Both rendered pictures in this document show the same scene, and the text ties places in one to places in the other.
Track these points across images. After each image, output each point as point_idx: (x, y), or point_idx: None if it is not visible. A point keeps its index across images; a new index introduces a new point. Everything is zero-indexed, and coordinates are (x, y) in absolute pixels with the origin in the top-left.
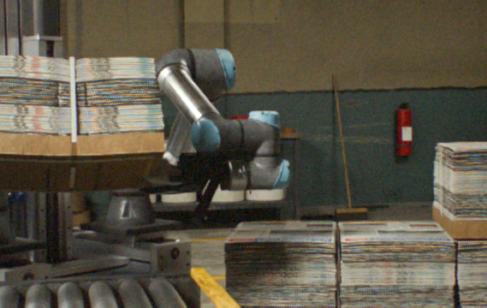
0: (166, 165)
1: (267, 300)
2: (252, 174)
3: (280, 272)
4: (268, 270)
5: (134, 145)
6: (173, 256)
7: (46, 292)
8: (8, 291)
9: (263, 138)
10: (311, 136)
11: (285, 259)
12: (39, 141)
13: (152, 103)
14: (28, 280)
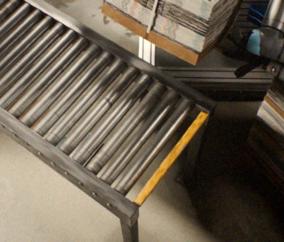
0: (226, 42)
1: None
2: (280, 75)
3: None
4: None
5: (179, 53)
6: None
7: (129, 80)
8: (113, 70)
9: None
10: None
11: None
12: (130, 23)
13: (200, 34)
14: (136, 57)
